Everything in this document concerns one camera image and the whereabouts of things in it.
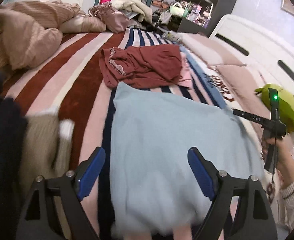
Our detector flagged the beige knit garment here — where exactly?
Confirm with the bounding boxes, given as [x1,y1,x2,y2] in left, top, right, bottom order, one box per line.
[20,106,75,195]

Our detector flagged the light blue garment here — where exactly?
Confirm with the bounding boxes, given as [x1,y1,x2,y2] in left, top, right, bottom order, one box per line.
[109,82,265,238]

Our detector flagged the cream blanket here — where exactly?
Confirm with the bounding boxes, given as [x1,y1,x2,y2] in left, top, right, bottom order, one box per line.
[111,0,153,22]

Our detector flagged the pink garment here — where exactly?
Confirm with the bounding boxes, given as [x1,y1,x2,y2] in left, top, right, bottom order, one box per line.
[178,60,194,89]

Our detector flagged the dark navy clothes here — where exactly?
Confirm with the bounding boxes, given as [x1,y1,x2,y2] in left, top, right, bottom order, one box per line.
[0,71,29,240]

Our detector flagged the maroon garment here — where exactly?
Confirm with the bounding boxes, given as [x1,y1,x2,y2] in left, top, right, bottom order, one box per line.
[99,44,184,89]

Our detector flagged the white bed headboard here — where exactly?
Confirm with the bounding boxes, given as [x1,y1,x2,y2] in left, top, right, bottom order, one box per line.
[209,14,294,164]

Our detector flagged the striped blanket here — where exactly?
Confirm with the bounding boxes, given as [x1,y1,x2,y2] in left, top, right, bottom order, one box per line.
[1,27,237,240]

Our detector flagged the dark bookshelf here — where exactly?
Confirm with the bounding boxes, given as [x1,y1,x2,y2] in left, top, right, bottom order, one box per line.
[172,0,244,33]

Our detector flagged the brown duvet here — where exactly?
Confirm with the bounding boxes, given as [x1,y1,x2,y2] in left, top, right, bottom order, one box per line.
[0,0,87,71]

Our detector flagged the mauve satin cloth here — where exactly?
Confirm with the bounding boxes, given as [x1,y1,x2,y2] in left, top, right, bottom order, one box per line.
[88,2,132,33]

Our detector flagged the pink ribbed pillow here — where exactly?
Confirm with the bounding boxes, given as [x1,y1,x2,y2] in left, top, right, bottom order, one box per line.
[213,64,272,121]

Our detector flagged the green plush toy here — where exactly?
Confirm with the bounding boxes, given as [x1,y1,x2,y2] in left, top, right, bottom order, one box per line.
[255,84,294,134]

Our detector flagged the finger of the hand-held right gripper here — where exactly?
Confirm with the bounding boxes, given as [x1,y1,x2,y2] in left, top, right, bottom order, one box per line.
[232,108,252,121]

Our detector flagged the pale green bag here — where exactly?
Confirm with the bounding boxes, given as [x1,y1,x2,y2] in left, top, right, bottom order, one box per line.
[169,2,189,16]

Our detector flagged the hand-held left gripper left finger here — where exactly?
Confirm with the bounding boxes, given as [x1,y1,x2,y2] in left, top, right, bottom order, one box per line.
[16,147,106,240]

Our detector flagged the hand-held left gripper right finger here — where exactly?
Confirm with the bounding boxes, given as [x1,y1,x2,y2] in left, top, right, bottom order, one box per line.
[187,147,278,240]

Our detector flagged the person's right hand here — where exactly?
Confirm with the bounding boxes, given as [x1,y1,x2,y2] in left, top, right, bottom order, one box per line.
[260,132,294,189]

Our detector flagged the white printed blanket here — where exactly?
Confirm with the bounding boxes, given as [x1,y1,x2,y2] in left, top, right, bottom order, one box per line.
[194,62,277,205]

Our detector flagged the beige striped pillow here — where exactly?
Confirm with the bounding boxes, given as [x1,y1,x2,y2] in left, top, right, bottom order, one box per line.
[60,15,107,34]

